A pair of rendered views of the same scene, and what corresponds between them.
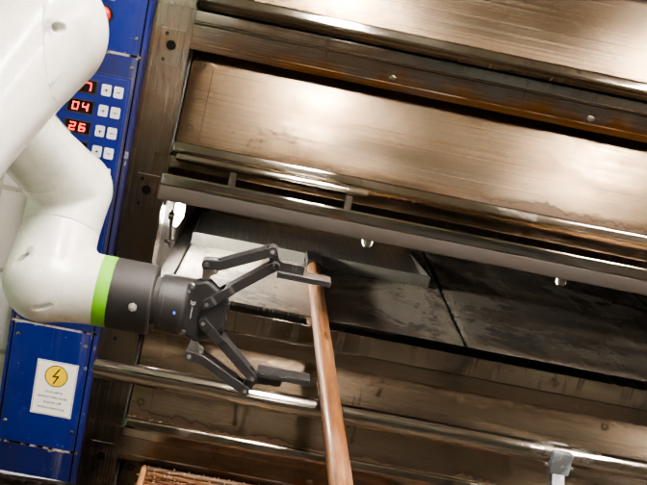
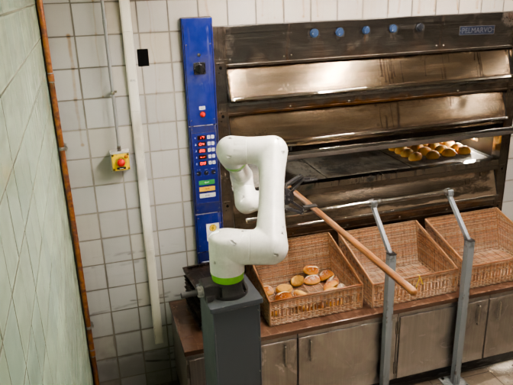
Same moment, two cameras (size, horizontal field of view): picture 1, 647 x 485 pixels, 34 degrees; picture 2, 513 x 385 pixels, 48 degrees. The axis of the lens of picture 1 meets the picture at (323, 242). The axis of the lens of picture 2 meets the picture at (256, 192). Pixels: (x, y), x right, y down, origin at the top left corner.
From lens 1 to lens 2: 1.55 m
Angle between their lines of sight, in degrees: 15
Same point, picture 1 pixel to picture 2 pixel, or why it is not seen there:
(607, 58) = (350, 82)
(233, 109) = (246, 130)
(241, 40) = (243, 108)
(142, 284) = not seen: hidden behind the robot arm
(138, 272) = not seen: hidden behind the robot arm
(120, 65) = (211, 127)
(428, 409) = (321, 200)
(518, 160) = (331, 119)
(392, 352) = (308, 187)
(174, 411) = (250, 226)
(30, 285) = (247, 205)
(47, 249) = (248, 194)
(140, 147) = not seen: hidden behind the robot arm
